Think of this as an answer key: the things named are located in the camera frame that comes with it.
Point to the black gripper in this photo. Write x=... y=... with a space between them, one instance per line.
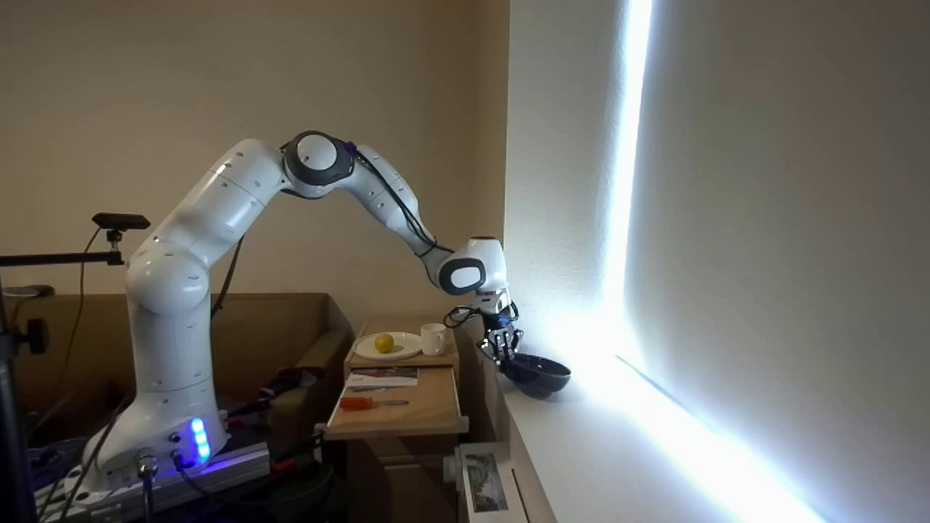
x=497 y=323

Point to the black bowl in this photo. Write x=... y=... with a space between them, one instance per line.
x=539 y=375

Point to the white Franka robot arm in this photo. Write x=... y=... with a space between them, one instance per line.
x=175 y=320

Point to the wooden board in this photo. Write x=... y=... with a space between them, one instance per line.
x=436 y=361

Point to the white cup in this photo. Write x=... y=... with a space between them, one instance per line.
x=434 y=337

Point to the wooden tray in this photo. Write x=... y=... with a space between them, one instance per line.
x=431 y=409

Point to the white plate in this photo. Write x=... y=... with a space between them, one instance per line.
x=406 y=348

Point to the yellow lemon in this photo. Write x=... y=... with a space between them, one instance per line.
x=383 y=345

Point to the white printed magazine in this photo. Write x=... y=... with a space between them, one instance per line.
x=483 y=480

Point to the brown leather sofa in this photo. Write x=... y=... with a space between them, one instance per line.
x=277 y=329

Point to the black tripod stand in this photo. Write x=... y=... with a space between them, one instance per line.
x=11 y=416

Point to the black camera on stand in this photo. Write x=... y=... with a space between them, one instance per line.
x=120 y=221

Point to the black camera boom rod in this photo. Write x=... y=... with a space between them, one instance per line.
x=58 y=260

